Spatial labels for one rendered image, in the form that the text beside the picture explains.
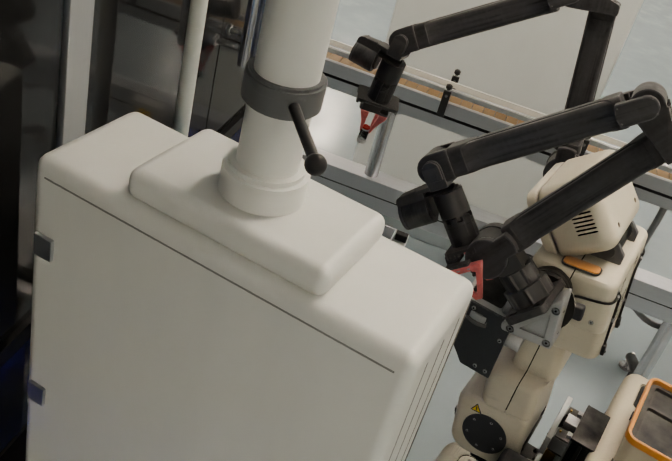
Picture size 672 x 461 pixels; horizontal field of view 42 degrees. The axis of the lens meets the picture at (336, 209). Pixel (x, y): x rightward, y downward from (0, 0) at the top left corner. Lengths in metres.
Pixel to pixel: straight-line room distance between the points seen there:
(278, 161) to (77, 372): 0.44
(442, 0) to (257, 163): 2.53
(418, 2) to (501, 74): 0.42
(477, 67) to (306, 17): 2.63
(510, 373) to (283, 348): 1.05
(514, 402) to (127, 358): 1.05
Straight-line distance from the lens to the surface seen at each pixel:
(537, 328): 1.67
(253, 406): 1.02
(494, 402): 1.97
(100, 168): 1.04
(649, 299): 3.15
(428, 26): 1.98
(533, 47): 3.40
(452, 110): 2.86
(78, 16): 1.13
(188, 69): 1.33
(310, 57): 0.86
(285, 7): 0.84
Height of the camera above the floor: 2.12
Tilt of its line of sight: 33 degrees down
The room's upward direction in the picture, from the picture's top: 15 degrees clockwise
